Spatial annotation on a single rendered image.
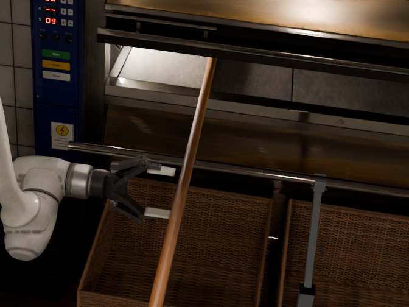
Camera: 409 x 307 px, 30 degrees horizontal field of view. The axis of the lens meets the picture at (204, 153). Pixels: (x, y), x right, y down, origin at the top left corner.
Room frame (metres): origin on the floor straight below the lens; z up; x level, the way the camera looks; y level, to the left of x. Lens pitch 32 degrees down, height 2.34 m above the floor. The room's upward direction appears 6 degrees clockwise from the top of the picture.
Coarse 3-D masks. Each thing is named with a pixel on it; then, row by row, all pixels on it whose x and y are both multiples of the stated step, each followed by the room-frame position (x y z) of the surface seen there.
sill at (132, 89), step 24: (120, 96) 2.19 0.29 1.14; (144, 96) 2.19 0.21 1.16; (168, 96) 2.18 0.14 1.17; (192, 96) 2.18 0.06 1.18; (216, 96) 2.19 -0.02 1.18; (240, 96) 2.21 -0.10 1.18; (312, 120) 2.15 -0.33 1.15; (336, 120) 2.15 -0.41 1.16; (360, 120) 2.14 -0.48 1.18; (384, 120) 2.15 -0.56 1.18; (408, 120) 2.17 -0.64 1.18
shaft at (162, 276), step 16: (208, 64) 2.37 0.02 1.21; (208, 80) 2.24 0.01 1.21; (208, 96) 2.15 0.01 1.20; (192, 128) 1.93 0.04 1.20; (192, 144) 1.84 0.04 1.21; (192, 160) 1.76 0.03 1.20; (176, 192) 1.61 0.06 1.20; (176, 208) 1.53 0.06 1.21; (176, 224) 1.47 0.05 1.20; (176, 240) 1.42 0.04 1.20; (160, 256) 1.35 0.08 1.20; (160, 272) 1.29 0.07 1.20; (160, 288) 1.24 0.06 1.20; (160, 304) 1.20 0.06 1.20
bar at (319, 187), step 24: (72, 144) 1.83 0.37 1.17; (96, 144) 1.83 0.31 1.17; (216, 168) 1.80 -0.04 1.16; (240, 168) 1.80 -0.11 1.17; (264, 168) 1.80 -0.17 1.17; (384, 192) 1.77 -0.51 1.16; (408, 192) 1.77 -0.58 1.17; (312, 216) 1.72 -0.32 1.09; (312, 240) 1.67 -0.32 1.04; (312, 264) 1.62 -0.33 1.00; (312, 288) 1.58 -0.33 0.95
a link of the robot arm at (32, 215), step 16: (0, 112) 1.50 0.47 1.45; (0, 128) 1.48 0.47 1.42; (0, 144) 1.46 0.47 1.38; (0, 160) 1.45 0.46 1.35; (0, 176) 1.44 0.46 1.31; (0, 192) 1.43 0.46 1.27; (16, 192) 1.44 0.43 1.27; (32, 192) 1.51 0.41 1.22; (16, 208) 1.43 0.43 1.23; (32, 208) 1.46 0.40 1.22; (48, 208) 1.50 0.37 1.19; (16, 224) 1.43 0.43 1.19; (32, 224) 1.43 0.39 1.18; (48, 224) 1.47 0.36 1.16; (16, 240) 1.41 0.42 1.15; (32, 240) 1.41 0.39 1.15; (48, 240) 1.45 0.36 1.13; (16, 256) 1.41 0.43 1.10; (32, 256) 1.41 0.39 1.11
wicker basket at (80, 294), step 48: (144, 192) 2.14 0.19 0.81; (192, 192) 2.13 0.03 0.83; (96, 240) 1.89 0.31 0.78; (144, 240) 2.09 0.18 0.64; (192, 240) 2.09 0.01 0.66; (240, 240) 2.08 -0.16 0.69; (96, 288) 1.88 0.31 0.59; (144, 288) 1.90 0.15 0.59; (192, 288) 1.93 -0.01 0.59; (240, 288) 1.95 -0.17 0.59
